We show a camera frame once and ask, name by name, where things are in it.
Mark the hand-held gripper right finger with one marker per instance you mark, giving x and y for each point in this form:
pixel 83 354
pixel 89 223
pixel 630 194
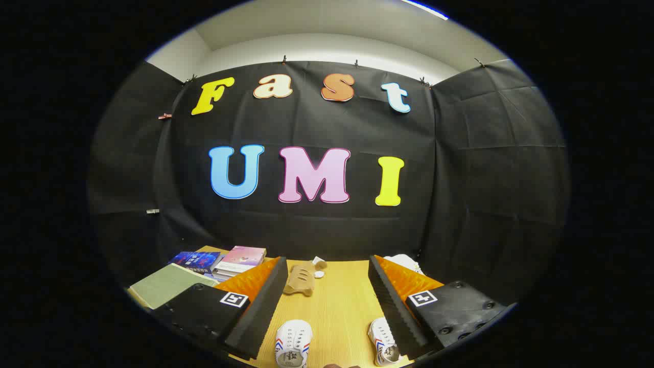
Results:
pixel 396 306

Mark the black backdrop cloth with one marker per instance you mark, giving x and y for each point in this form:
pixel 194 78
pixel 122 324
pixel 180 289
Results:
pixel 317 230

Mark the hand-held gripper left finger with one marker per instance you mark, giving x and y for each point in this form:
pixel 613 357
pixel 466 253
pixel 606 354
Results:
pixel 255 317

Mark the white plush toy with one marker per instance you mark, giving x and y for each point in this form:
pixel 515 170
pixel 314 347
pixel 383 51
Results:
pixel 406 262

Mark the blue book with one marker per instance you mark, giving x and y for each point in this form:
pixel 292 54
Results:
pixel 196 259

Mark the white striped canvas shoe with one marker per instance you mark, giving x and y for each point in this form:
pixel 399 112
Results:
pixel 293 342
pixel 382 340

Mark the brown plush toy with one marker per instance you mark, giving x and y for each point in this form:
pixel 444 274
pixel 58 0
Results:
pixel 301 281

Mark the pink book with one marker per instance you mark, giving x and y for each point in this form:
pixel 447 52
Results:
pixel 240 257

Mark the white book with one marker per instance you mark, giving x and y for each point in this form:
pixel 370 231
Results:
pixel 225 274

